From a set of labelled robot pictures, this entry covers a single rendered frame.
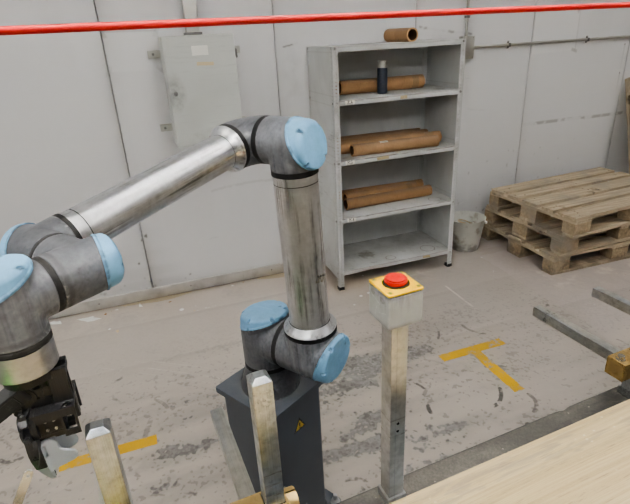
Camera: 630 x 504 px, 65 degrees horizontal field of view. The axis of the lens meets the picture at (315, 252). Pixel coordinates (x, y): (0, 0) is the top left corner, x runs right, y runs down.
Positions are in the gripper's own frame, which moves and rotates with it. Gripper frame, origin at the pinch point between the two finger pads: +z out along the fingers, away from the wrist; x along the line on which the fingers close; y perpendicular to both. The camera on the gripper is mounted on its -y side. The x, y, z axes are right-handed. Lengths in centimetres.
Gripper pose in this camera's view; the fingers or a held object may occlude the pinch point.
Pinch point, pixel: (47, 471)
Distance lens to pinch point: 99.3
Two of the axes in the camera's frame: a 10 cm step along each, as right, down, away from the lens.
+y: 9.2, -2.0, 3.4
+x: -3.9, -3.5, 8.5
